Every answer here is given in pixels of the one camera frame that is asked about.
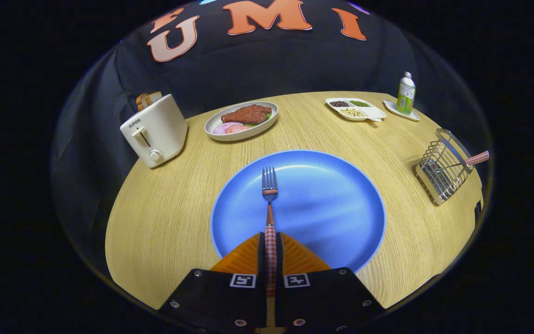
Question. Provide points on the brown steak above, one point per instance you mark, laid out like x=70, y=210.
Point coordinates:
x=246, y=114

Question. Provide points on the green lettuce leaf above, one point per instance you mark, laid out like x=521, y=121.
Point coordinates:
x=268, y=116

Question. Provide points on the pile of dark beans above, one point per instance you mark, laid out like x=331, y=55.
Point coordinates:
x=339, y=104

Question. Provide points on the white divided dish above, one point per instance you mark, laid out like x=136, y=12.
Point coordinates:
x=374, y=112

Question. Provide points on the small white saucer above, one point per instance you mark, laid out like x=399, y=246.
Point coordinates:
x=390, y=107

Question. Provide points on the toasted bread slice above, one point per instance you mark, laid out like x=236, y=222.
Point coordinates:
x=155, y=96
x=142, y=102

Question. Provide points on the green label bottle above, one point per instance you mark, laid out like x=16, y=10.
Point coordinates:
x=406, y=95

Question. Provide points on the pile of green beans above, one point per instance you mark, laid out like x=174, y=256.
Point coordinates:
x=359, y=103

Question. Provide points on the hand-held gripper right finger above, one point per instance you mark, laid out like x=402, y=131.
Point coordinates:
x=279, y=260

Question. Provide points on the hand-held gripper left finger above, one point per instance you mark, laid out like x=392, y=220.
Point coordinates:
x=262, y=260

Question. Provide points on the white oval plate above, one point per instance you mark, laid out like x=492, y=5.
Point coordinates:
x=211, y=126

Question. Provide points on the pink ham slice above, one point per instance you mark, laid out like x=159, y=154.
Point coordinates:
x=220, y=128
x=238, y=129

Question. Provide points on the blue round plate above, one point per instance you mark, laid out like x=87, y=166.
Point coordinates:
x=332, y=208

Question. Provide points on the black backdrop cloth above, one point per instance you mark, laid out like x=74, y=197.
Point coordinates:
x=271, y=65

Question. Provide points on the white toaster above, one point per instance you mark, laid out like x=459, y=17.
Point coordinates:
x=160, y=130

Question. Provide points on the pile of yellow soybeans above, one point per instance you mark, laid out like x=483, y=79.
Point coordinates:
x=352, y=112

